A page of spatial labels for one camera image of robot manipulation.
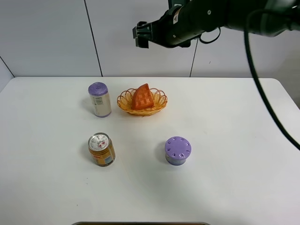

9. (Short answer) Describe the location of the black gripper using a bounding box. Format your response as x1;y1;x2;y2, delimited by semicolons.
133;0;225;48

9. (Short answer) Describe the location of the orange waffle piece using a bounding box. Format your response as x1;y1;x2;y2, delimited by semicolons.
132;83;154;110

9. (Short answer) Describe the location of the dark green robot arm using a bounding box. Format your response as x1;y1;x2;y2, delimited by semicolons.
133;0;300;48

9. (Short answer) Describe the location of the orange wicker basket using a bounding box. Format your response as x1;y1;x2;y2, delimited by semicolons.
117;88;168;116

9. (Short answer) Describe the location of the purple topped cream canister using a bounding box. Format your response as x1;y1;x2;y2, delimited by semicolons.
88;82;112;118

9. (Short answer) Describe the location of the orange drink can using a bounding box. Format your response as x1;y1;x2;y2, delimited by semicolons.
88;133;116;167

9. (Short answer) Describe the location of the purple lidded short container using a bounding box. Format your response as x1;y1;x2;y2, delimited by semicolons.
165;136;192;166

